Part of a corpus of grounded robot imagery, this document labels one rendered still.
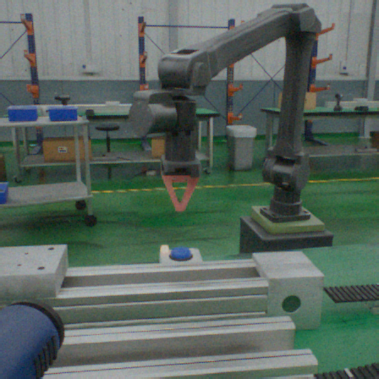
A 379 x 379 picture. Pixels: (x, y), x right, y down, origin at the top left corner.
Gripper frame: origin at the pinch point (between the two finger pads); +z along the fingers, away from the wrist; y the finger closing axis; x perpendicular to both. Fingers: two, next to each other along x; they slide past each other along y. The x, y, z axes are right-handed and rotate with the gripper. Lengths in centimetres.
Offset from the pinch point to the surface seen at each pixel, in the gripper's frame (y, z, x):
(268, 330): 29.6, 8.1, 8.6
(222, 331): 29.4, 8.0, 2.6
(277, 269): 14.8, 6.7, 14.5
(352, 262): -6.3, 15.9, 39.0
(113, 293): 17.6, 8.0, -11.7
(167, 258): 0.3, 10.2, -2.6
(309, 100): -485, -1, 220
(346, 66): -757, -55, 402
